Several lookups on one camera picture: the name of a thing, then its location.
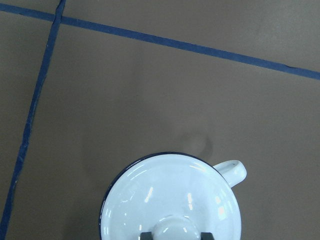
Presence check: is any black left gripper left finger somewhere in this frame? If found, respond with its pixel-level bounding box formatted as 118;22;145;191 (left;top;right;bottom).
140;231;153;240

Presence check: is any white enamel mug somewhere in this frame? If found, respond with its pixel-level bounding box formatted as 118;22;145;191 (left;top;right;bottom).
99;151;248;240

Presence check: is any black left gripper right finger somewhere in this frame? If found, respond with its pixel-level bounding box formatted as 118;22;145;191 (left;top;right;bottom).
200;232;213;240

